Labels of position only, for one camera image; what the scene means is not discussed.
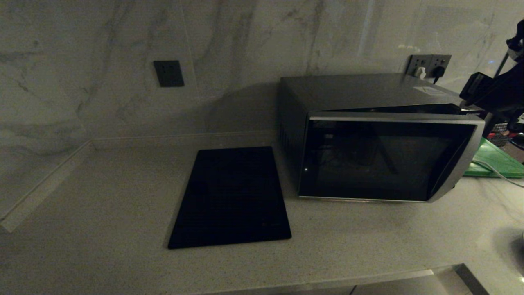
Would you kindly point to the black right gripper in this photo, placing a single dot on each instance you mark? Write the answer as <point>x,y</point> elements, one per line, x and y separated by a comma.
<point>505,94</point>

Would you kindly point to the black glass microwave door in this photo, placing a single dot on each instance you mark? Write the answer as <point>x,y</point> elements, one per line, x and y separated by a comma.
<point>368,159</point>

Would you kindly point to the silver black microwave oven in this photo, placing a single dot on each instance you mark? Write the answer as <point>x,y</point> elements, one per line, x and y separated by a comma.
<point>348,91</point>

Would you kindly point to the black power plug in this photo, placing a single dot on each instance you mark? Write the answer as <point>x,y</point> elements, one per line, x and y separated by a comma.
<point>438,72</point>

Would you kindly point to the green cutting board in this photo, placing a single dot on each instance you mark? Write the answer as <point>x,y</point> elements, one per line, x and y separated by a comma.
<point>499,162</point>

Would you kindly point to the white power plug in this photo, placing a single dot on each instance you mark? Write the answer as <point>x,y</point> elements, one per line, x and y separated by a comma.
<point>420,73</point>

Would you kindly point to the black induction cooktop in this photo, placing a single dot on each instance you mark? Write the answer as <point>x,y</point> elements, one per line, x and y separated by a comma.
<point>233,196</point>

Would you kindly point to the dark double wall socket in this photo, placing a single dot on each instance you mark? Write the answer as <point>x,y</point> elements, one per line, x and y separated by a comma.
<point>428,60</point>

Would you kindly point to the dark single wall socket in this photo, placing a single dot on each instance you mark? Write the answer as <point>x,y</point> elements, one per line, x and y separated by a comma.
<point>168,73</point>

